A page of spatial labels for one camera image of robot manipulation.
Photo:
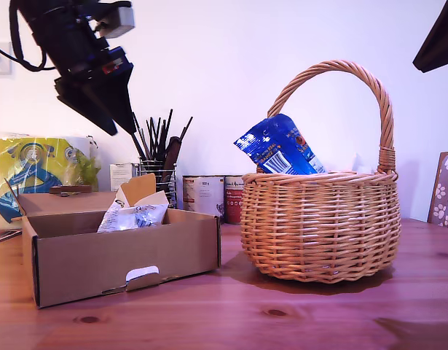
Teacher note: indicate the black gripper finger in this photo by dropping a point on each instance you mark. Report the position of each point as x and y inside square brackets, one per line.
[440, 40]

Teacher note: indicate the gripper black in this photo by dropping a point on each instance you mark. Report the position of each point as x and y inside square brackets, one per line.
[78, 51]

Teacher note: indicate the blue Easter egg bag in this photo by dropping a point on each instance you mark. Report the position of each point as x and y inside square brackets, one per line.
[282, 146]

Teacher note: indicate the white Easter egg bag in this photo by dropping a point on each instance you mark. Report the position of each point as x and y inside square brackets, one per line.
[132, 218]

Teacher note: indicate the brown cardboard box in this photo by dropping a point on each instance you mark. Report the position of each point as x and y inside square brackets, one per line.
[100, 259]

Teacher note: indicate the woven wicker basket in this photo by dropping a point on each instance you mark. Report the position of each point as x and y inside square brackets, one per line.
[318, 226]

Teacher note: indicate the dark wooden chopstick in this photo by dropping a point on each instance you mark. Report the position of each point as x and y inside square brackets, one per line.
[150, 138]
[167, 133]
[138, 146]
[158, 138]
[186, 128]

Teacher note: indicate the brown flat bar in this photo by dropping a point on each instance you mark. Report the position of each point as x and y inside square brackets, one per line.
[70, 189]

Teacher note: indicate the yellow blue plastic wrapped pack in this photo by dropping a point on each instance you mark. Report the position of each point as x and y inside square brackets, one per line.
[27, 164]

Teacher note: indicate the tin can with white label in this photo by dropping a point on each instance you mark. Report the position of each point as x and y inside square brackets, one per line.
[203, 198]

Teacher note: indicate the paw print chair cushion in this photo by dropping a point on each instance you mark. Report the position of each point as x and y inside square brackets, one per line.
[447, 193]

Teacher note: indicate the tin can with red label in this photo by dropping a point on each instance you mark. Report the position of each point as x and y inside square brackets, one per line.
[232, 200]

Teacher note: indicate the dark flat booklet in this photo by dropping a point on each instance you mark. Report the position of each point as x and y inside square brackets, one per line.
[1, 237]

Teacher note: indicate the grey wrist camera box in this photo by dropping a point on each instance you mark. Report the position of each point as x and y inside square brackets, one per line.
[125, 16]

